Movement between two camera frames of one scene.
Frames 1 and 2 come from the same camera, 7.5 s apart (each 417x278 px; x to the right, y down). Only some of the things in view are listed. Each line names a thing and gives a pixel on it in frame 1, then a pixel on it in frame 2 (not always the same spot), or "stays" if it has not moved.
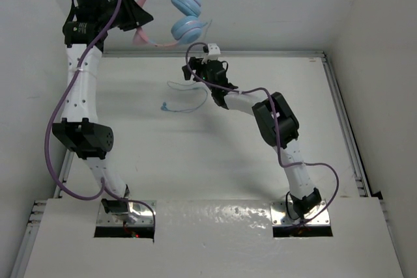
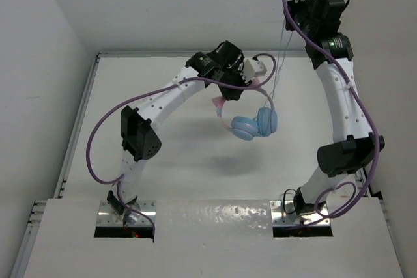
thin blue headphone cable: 164,107 to 279,71
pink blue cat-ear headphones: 186,29 to 246,128
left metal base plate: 140,214 stays
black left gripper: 133,15 to 234,94
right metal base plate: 279,217 stays
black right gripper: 196,64 to 294,6
